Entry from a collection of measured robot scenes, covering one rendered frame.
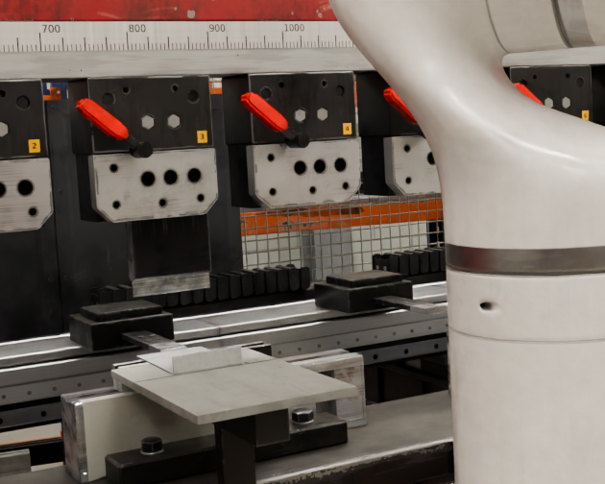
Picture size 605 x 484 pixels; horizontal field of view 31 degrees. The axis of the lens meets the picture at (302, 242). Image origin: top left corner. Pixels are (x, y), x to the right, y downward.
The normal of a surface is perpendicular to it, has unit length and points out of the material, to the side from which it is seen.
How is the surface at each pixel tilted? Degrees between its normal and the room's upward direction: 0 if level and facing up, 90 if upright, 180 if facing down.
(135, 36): 90
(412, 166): 90
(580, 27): 145
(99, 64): 90
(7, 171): 90
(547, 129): 31
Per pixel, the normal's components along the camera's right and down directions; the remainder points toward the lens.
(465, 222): -0.87, 0.08
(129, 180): 0.47, 0.07
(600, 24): -0.16, 0.90
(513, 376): -0.54, 0.11
